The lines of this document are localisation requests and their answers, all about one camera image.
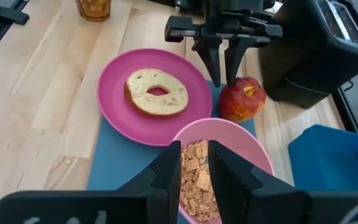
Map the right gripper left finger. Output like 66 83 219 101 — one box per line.
0 140 182 224

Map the blue plastic tray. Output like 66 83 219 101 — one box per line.
287 124 358 191

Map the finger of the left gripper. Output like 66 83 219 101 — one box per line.
224 36 254 87
192 35 222 88

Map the cereal squares heap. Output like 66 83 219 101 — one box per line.
178 139 220 223

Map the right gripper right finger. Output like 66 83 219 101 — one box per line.
208 139 358 224

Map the bagel half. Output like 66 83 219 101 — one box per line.
124 68 190 118

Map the light pink bowl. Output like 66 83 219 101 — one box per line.
172 118 275 224

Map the red apple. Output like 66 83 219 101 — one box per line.
218 76 267 123

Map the black toaster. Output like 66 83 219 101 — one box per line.
257 0 358 110

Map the blue placemat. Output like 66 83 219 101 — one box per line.
86 80 257 224

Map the magenta plate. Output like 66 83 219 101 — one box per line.
96 48 213 147

